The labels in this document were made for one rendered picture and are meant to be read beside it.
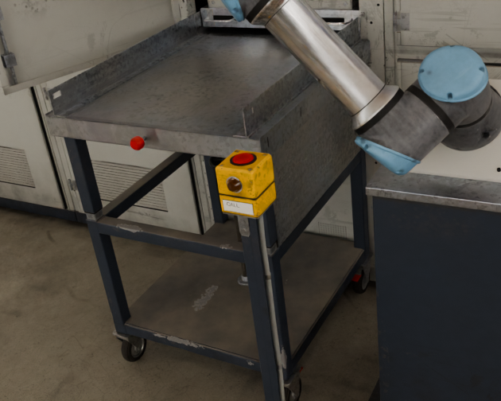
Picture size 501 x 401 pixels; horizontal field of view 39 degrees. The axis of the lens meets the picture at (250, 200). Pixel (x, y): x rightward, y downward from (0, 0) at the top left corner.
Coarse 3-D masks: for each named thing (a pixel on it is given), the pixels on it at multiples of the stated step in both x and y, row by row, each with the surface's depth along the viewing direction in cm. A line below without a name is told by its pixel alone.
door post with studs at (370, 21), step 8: (360, 0) 195; (368, 0) 193; (376, 0) 192; (360, 8) 196; (368, 8) 194; (376, 8) 193; (360, 16) 195; (368, 16) 195; (376, 16) 194; (360, 24) 198; (368, 24) 197; (376, 24) 195; (368, 32) 198; (376, 32) 197; (368, 40) 199; (376, 40) 198; (376, 48) 199; (376, 56) 200; (368, 64) 203; (376, 64) 201; (376, 72) 203; (376, 168) 218
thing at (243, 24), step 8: (200, 8) 224; (208, 8) 223; (216, 8) 222; (224, 8) 220; (216, 16) 223; (224, 16) 222; (232, 16) 220; (320, 16) 206; (328, 16) 205; (336, 16) 203; (352, 16) 201; (216, 24) 224; (224, 24) 223; (232, 24) 221; (240, 24) 220; (248, 24) 219
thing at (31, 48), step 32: (0, 0) 191; (32, 0) 197; (64, 0) 202; (96, 0) 209; (128, 0) 215; (160, 0) 222; (0, 32) 192; (32, 32) 199; (64, 32) 206; (96, 32) 212; (128, 32) 219; (0, 64) 194; (32, 64) 202; (64, 64) 209
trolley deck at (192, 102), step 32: (160, 64) 203; (192, 64) 199; (224, 64) 196; (256, 64) 192; (288, 64) 189; (128, 96) 182; (160, 96) 179; (192, 96) 176; (224, 96) 174; (256, 96) 171; (320, 96) 173; (64, 128) 176; (96, 128) 170; (128, 128) 165; (160, 128) 160; (192, 128) 158; (224, 128) 156; (288, 128) 160
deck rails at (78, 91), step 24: (192, 24) 223; (144, 48) 203; (168, 48) 213; (96, 72) 187; (120, 72) 195; (288, 72) 163; (72, 96) 180; (96, 96) 184; (264, 96) 154; (288, 96) 165; (264, 120) 156
